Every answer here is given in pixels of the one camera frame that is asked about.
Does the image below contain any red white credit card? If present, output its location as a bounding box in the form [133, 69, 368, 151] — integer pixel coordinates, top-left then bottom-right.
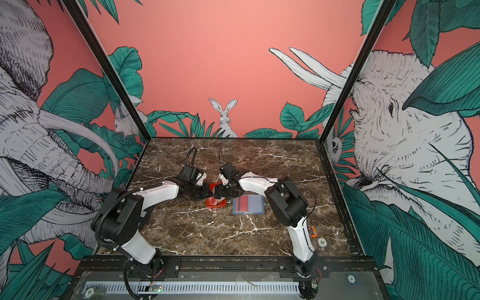
[235, 196, 249, 215]

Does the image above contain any blue card holder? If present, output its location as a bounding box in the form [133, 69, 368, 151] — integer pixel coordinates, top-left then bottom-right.
[232, 194, 266, 215]

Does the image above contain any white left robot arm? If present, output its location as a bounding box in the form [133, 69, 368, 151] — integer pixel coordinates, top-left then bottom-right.
[91, 181, 213, 265]

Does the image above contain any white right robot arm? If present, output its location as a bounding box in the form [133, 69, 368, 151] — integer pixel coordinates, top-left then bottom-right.
[214, 172, 316, 273]

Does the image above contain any orange toy car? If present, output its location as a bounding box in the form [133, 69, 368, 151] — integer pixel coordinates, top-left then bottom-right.
[307, 226, 318, 239]

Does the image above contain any white round token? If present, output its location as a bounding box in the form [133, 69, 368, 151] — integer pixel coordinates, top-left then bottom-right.
[317, 237, 328, 249]

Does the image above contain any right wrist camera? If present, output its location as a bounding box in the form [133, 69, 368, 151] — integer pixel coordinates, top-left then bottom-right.
[219, 162, 240, 185]

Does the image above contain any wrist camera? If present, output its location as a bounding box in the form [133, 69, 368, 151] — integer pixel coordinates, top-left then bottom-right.
[175, 164, 206, 186]
[219, 162, 240, 185]

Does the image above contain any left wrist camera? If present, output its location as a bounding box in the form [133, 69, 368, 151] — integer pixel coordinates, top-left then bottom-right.
[175, 164, 206, 186]

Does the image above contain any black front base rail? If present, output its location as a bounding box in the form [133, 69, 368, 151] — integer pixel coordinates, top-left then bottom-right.
[74, 254, 376, 280]

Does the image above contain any white slotted cable duct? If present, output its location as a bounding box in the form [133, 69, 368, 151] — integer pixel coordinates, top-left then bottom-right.
[81, 281, 300, 299]

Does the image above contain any black left corner frame post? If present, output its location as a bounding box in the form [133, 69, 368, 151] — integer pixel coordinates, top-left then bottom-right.
[62, 0, 151, 143]

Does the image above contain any black corner frame post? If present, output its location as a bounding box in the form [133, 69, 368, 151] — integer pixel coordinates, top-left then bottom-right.
[319, 0, 396, 144]
[62, 0, 151, 143]

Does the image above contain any black right corner frame post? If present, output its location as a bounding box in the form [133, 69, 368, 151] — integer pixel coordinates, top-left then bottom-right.
[319, 0, 396, 144]

